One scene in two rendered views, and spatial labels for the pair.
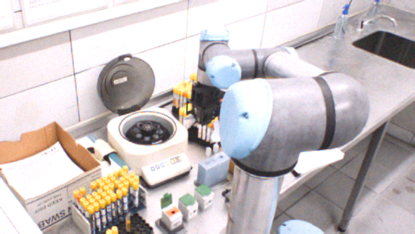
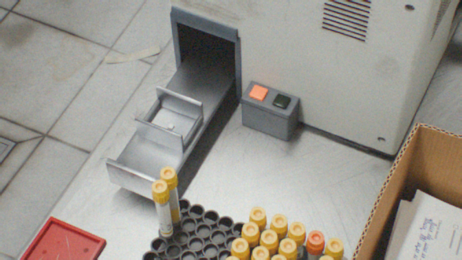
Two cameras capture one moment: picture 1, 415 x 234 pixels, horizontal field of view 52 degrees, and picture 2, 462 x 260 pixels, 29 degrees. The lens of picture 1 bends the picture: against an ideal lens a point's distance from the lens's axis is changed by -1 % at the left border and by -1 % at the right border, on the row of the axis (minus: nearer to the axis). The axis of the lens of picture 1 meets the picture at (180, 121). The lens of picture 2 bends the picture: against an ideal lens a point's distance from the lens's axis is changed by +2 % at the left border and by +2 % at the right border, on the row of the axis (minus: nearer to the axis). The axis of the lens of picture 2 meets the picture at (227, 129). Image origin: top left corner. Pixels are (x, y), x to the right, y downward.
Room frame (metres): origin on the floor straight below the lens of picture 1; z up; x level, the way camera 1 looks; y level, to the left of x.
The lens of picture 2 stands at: (1.17, 0.08, 1.69)
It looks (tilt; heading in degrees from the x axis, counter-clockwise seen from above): 54 degrees down; 162
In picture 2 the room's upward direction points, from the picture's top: 3 degrees counter-clockwise
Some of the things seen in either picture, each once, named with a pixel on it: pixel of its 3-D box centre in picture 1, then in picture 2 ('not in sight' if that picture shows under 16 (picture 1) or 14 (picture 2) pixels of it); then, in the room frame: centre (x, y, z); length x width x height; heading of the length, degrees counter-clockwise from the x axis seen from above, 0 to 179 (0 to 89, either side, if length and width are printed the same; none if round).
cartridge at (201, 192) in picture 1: (203, 197); not in sight; (0.94, -0.08, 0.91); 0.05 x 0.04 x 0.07; 43
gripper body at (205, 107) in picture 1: (206, 100); not in sight; (1.01, -0.07, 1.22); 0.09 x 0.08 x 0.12; 129
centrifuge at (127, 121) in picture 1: (150, 143); not in sight; (1.16, 0.10, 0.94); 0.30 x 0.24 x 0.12; 34
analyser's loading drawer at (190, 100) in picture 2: not in sight; (180, 109); (0.60, 0.22, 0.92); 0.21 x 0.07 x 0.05; 133
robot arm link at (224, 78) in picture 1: (227, 66); not in sight; (0.91, -0.11, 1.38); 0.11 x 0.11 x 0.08; 9
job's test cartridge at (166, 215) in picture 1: (171, 218); not in sight; (0.84, 0.01, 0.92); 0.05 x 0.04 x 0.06; 41
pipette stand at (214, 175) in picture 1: (213, 172); not in sight; (1.04, -0.12, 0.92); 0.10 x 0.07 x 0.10; 128
